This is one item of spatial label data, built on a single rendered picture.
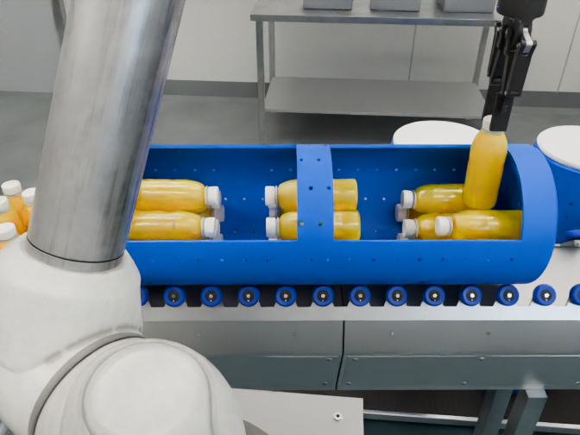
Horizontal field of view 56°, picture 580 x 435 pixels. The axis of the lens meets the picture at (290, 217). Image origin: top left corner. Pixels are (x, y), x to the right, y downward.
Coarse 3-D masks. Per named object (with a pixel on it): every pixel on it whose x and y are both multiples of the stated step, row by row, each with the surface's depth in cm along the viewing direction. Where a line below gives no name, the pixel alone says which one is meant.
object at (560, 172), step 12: (552, 168) 145; (564, 168) 142; (564, 180) 143; (576, 180) 141; (564, 192) 145; (576, 192) 143; (564, 204) 146; (576, 204) 144; (564, 216) 147; (576, 216) 146; (564, 228) 149; (576, 228) 148; (564, 240) 151
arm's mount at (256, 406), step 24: (240, 408) 74; (264, 408) 74; (288, 408) 74; (312, 408) 74; (336, 408) 74; (360, 408) 74; (264, 432) 71; (288, 432) 71; (312, 432) 71; (336, 432) 71; (360, 432) 71
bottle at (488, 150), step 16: (480, 144) 101; (496, 144) 99; (480, 160) 102; (496, 160) 101; (480, 176) 103; (496, 176) 103; (464, 192) 108; (480, 192) 105; (496, 192) 106; (480, 208) 107
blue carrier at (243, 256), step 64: (256, 192) 124; (320, 192) 97; (384, 192) 124; (512, 192) 115; (192, 256) 99; (256, 256) 99; (320, 256) 99; (384, 256) 99; (448, 256) 99; (512, 256) 99
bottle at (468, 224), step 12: (456, 216) 105; (468, 216) 104; (480, 216) 104; (492, 216) 104; (504, 216) 104; (516, 216) 104; (456, 228) 104; (468, 228) 103; (480, 228) 103; (492, 228) 103; (504, 228) 103; (516, 228) 103
